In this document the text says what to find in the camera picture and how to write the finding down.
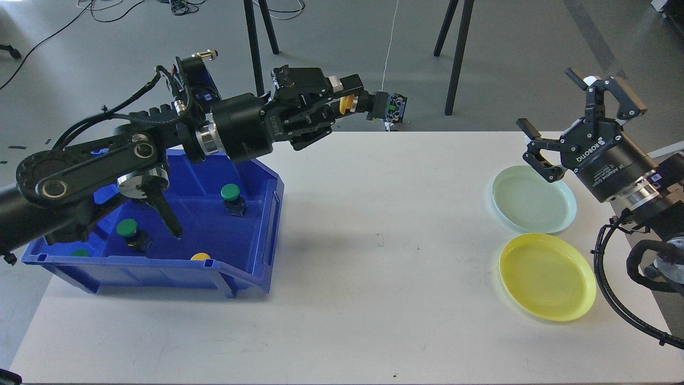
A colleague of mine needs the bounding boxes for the blue plastic bin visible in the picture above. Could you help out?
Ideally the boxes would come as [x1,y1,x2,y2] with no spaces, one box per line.
[20,149,284,298]

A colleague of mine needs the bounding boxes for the light green plate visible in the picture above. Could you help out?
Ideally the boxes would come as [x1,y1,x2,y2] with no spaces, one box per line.
[489,165,578,234]

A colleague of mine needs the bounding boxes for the black floor cables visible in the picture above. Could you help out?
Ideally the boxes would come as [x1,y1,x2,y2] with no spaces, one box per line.
[0,0,306,90]

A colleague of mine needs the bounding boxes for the black tripod leg right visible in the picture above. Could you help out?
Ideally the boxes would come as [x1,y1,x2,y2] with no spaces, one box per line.
[433,1,475,116]

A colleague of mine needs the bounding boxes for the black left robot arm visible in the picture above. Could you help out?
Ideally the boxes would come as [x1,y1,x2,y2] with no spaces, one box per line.
[1,50,386,265]

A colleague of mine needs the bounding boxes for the yellow button at bin front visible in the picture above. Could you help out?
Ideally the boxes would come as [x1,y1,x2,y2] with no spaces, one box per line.
[190,252,212,261]

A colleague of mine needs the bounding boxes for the yellow plate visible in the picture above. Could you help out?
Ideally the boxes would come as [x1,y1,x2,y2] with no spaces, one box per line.
[499,233,597,322]

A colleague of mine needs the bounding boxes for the yellow push button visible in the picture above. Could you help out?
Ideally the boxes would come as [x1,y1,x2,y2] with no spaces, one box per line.
[333,90,408,124]

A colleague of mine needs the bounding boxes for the black tripod leg left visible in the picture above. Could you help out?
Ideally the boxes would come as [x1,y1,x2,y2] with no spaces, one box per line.
[243,0,281,98]

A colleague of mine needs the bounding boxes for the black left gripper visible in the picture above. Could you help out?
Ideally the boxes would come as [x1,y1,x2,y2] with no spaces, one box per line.
[196,66,364,164]

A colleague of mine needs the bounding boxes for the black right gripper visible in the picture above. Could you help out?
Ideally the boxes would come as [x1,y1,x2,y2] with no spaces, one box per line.
[516,67,663,204]

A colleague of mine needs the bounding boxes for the white charger with cable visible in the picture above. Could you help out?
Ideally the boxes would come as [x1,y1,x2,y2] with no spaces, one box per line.
[380,1,400,132]

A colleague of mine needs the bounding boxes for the black tripod leg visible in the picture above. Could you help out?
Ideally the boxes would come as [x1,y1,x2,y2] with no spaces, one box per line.
[433,1,475,116]
[243,0,281,98]

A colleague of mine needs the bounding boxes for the green button at bin corner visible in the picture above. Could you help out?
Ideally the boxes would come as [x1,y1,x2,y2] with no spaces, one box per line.
[70,249,90,258]

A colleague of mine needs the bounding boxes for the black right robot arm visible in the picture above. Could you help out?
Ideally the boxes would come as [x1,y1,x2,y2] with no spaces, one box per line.
[516,68,683,349]

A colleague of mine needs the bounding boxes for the green push button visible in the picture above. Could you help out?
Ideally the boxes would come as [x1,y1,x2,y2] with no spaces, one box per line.
[220,183,247,218]
[115,218,152,253]

